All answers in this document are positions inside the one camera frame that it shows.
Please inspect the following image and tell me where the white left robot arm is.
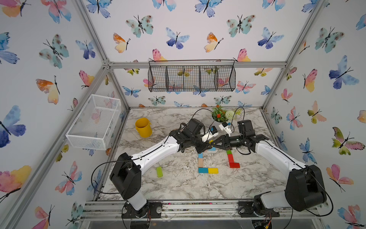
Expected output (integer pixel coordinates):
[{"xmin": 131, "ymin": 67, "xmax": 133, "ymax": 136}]
[{"xmin": 110, "ymin": 118, "xmax": 211, "ymax": 211}]

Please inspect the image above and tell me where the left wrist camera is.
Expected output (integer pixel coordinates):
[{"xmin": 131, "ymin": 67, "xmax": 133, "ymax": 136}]
[{"xmin": 201, "ymin": 126, "xmax": 218, "ymax": 142}]

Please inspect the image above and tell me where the black wire wall basket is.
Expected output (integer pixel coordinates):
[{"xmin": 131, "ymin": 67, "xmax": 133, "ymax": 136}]
[{"xmin": 145, "ymin": 60, "xmax": 236, "ymax": 92}]

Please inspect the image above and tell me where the light green building block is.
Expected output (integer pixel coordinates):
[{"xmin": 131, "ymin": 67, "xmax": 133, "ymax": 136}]
[{"xmin": 156, "ymin": 167, "xmax": 163, "ymax": 178}]

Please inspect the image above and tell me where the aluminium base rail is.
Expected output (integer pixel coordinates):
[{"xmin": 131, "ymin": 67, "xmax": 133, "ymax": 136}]
[{"xmin": 81, "ymin": 199, "xmax": 315, "ymax": 221}]

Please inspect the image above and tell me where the white mesh wall basket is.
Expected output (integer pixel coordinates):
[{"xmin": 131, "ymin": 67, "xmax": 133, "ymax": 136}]
[{"xmin": 66, "ymin": 94, "xmax": 121, "ymax": 150}]

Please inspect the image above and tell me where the natural wood building block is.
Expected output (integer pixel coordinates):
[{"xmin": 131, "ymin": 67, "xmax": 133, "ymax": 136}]
[{"xmin": 198, "ymin": 158, "xmax": 204, "ymax": 168}]

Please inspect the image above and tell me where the artificial green flower plant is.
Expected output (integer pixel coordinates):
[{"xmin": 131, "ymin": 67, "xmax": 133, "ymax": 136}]
[{"xmin": 212, "ymin": 105, "xmax": 243, "ymax": 123}]

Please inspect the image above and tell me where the small yellow building block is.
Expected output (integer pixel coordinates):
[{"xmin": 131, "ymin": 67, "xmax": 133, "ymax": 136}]
[{"xmin": 208, "ymin": 168, "xmax": 219, "ymax": 174}]

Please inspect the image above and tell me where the teal building block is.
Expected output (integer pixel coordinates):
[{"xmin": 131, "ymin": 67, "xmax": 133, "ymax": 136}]
[{"xmin": 198, "ymin": 168, "xmax": 209, "ymax": 174}]

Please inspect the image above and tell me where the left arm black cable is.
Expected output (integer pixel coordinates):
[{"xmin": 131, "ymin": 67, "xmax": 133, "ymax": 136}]
[{"xmin": 91, "ymin": 108, "xmax": 214, "ymax": 229}]

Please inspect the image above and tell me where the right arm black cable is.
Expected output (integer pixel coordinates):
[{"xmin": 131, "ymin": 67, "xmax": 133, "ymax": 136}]
[{"xmin": 230, "ymin": 106, "xmax": 334, "ymax": 229}]

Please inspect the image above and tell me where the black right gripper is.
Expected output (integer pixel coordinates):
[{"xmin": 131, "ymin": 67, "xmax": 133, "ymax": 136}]
[{"xmin": 211, "ymin": 135, "xmax": 246, "ymax": 151}]

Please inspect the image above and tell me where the red building block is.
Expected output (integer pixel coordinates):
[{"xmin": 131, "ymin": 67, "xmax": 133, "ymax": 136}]
[
  {"xmin": 229, "ymin": 162, "xmax": 240, "ymax": 169},
  {"xmin": 227, "ymin": 154, "xmax": 234, "ymax": 164}
]

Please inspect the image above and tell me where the yellow cup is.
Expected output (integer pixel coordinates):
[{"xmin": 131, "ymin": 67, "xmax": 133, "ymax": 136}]
[{"xmin": 135, "ymin": 118, "xmax": 152, "ymax": 138}]

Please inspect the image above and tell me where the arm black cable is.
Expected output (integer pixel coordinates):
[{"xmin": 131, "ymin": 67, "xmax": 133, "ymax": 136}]
[
  {"xmin": 91, "ymin": 108, "xmax": 214, "ymax": 229},
  {"xmin": 230, "ymin": 106, "xmax": 334, "ymax": 229}
]

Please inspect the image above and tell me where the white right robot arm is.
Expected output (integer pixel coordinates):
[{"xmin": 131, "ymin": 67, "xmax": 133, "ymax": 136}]
[{"xmin": 211, "ymin": 120, "xmax": 327, "ymax": 215}]

